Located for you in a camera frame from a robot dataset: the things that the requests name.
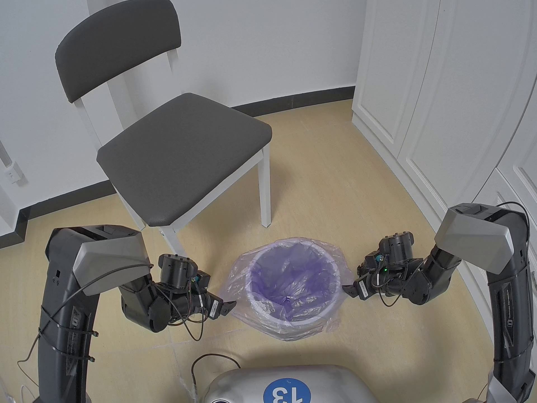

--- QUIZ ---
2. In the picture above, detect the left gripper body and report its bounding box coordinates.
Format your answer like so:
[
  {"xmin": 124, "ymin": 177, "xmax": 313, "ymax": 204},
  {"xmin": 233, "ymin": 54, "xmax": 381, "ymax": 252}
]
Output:
[{"xmin": 176, "ymin": 292, "xmax": 225, "ymax": 322}]

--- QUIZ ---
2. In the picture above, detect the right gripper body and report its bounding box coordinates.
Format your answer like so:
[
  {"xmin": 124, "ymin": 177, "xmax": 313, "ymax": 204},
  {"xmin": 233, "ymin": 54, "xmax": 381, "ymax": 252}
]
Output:
[{"xmin": 355, "ymin": 268, "xmax": 406, "ymax": 301}]

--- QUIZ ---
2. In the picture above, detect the purple plastic bag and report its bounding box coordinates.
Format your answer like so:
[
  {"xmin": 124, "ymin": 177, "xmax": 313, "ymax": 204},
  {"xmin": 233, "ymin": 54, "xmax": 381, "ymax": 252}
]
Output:
[{"xmin": 229, "ymin": 237, "xmax": 351, "ymax": 335}]

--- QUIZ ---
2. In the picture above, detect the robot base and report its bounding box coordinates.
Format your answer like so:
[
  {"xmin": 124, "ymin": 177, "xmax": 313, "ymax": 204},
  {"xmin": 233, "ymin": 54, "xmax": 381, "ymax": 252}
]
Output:
[{"xmin": 203, "ymin": 364, "xmax": 380, "ymax": 403}]

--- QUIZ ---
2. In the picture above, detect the white trash bin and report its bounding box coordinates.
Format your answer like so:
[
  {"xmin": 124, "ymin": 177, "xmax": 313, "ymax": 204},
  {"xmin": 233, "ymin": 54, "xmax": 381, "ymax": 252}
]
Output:
[{"xmin": 245, "ymin": 242, "xmax": 341, "ymax": 340}]

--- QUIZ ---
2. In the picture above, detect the white wardrobe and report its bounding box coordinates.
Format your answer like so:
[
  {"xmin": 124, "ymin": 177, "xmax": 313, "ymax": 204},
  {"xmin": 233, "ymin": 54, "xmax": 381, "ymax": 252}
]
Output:
[{"xmin": 350, "ymin": 0, "xmax": 537, "ymax": 379}]

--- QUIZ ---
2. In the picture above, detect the grey and white chair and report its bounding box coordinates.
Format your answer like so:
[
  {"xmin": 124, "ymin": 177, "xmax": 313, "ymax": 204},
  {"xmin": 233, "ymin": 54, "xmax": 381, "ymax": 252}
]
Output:
[{"xmin": 56, "ymin": 0, "xmax": 273, "ymax": 257}]

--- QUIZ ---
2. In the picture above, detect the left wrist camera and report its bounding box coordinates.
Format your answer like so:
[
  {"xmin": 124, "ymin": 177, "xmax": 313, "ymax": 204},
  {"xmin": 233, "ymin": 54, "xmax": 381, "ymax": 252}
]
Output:
[{"xmin": 191, "ymin": 270, "xmax": 211, "ymax": 295}]

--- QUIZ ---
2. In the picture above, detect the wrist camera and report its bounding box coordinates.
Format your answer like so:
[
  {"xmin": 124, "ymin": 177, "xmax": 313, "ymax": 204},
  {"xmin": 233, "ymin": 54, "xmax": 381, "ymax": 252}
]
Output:
[
  {"xmin": 191, "ymin": 270, "xmax": 211, "ymax": 295},
  {"xmin": 357, "ymin": 248, "xmax": 388, "ymax": 273}
]

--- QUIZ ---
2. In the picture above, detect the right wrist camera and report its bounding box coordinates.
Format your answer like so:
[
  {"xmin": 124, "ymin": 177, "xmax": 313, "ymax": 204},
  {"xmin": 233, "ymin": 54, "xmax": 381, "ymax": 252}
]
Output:
[{"xmin": 357, "ymin": 248, "xmax": 388, "ymax": 273}]

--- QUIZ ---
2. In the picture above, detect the black cable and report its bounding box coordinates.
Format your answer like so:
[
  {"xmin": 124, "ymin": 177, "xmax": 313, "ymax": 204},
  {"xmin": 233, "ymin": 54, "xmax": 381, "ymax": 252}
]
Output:
[{"xmin": 191, "ymin": 353, "xmax": 242, "ymax": 389}]

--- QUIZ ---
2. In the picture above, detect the white wall socket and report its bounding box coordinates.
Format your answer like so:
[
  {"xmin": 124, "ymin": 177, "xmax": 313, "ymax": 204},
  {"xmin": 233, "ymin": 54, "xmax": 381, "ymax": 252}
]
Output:
[{"xmin": 4, "ymin": 162, "xmax": 25, "ymax": 186}]

